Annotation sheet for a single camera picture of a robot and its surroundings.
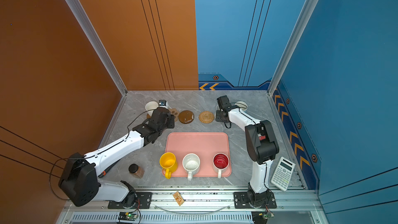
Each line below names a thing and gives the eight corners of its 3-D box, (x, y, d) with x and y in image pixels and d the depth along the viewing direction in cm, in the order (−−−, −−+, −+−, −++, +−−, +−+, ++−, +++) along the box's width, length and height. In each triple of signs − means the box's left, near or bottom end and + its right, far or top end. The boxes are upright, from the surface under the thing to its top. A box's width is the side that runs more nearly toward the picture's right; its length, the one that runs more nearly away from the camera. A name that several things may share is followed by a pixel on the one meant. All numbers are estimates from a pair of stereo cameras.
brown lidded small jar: (134, 178, 82) (127, 172, 74) (136, 169, 84) (129, 163, 77) (142, 178, 82) (136, 172, 74) (144, 169, 84) (138, 163, 77)
